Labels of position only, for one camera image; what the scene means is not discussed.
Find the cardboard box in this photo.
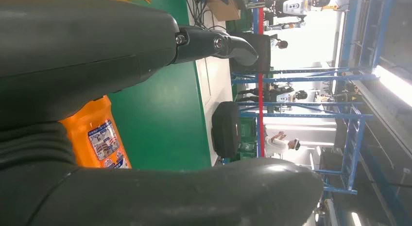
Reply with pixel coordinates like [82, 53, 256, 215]
[206, 0, 241, 22]

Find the green plastic crate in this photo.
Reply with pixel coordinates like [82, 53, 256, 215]
[225, 10, 255, 34]
[238, 116, 258, 161]

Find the black carrying case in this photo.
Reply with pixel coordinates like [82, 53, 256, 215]
[211, 101, 241, 159]

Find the person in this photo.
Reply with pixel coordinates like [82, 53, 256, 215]
[264, 130, 302, 158]
[270, 34, 289, 51]

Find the white black humanoid robot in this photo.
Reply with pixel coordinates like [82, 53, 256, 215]
[248, 0, 339, 30]
[238, 84, 309, 105]

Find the blue metal rack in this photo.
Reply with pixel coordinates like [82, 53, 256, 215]
[231, 0, 400, 195]

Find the black cable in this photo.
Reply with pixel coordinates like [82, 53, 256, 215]
[187, 0, 226, 30]

